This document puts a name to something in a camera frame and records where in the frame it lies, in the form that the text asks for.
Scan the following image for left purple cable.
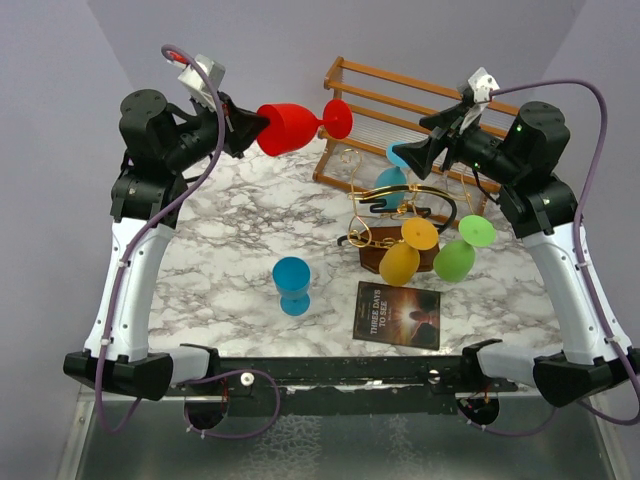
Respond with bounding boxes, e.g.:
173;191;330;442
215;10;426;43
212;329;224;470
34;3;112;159
94;44;282;441

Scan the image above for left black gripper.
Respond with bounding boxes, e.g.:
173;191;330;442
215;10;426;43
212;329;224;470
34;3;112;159
164;87;270;172

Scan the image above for red plastic wine glass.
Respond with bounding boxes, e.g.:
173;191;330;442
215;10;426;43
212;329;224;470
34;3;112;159
257;99;353;157

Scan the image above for yellow plastic wine glass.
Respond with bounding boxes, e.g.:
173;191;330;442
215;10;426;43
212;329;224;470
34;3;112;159
379;217;439;287

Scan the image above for light blue plastic wine glass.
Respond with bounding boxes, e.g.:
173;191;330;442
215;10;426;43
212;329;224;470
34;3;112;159
374;142;408;210

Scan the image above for dark book three days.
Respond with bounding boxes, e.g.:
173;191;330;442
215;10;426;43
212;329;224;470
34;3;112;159
352;281;441;351

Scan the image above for wooden two-tier shelf rack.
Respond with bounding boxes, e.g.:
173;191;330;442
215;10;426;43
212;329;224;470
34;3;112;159
312;56;519;218

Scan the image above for clear wine glass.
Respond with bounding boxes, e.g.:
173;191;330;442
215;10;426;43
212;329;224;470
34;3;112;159
438;161;471;203

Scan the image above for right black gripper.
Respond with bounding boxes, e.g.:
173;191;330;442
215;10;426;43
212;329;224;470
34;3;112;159
393;100;523;185

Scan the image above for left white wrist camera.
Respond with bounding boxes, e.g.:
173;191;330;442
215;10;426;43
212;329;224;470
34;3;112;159
169;52;226;111

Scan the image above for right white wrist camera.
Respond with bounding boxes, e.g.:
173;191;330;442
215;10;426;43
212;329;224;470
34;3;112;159
459;67;500;133

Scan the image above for gold wire wine glass rack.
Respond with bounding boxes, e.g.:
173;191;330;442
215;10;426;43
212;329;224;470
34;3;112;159
337;148;476;274

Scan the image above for green plastic wine glass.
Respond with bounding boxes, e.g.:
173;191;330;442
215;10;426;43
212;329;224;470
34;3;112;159
433;215;496;283

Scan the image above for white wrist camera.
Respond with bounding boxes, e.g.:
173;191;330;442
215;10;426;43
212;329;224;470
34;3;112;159
459;67;500;133
169;52;226;111

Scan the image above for black metal base rail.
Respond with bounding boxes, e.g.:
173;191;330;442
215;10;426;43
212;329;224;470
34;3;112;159
167;355;517;417

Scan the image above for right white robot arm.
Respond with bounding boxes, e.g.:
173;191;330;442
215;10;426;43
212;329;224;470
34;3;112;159
392;96;639;407

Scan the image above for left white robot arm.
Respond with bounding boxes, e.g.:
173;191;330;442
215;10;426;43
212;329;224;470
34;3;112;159
63;89;231;400

